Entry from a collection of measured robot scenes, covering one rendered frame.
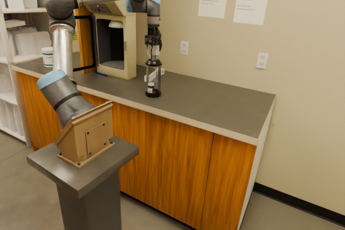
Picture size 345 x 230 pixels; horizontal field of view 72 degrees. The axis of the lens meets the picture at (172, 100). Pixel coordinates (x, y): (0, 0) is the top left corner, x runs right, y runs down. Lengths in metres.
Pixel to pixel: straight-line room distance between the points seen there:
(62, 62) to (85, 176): 0.53
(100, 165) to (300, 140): 1.51
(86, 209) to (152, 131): 0.65
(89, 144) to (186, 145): 0.66
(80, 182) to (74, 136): 0.16
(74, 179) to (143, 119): 0.72
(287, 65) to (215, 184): 0.95
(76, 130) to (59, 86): 0.19
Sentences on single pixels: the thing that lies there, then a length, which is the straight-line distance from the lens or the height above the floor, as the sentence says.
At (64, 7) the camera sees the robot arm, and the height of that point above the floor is 1.48.
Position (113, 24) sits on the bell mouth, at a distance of 1.90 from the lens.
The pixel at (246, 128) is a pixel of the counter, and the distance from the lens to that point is 1.32.
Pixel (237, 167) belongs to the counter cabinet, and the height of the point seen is 0.71.
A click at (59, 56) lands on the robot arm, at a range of 1.22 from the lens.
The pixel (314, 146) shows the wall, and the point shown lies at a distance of 2.07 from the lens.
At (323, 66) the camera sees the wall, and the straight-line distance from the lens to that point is 1.86.
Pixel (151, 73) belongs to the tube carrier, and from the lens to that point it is 1.51.
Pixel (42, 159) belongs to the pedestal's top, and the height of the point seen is 0.94.
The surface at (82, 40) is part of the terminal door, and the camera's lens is 1.95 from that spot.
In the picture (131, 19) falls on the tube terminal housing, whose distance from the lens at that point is 1.83.
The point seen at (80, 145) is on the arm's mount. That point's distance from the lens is 0.96.
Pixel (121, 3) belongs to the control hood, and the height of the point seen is 1.49.
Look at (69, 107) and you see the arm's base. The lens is 0.97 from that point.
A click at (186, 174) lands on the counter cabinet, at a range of 1.58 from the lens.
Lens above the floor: 1.56
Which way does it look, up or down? 24 degrees down
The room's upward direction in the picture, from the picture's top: 3 degrees clockwise
